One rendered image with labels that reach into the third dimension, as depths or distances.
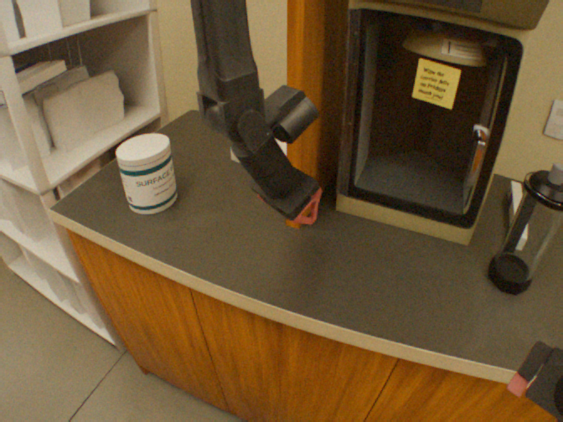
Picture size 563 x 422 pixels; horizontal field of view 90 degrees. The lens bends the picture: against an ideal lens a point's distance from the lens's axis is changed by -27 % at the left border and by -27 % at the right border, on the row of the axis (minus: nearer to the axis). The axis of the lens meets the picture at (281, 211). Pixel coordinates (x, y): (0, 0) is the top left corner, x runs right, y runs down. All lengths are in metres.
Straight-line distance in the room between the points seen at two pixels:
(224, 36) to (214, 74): 0.05
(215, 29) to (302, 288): 0.46
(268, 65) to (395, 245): 0.74
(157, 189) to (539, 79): 1.06
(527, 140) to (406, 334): 0.77
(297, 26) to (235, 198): 0.45
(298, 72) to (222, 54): 0.24
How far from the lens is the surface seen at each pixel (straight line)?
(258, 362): 0.91
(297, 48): 0.62
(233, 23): 0.41
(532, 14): 0.62
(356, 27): 0.66
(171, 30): 1.44
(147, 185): 0.82
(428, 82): 0.66
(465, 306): 0.70
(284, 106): 0.49
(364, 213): 0.82
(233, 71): 0.41
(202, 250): 0.74
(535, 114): 1.17
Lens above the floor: 1.44
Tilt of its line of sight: 37 degrees down
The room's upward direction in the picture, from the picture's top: straight up
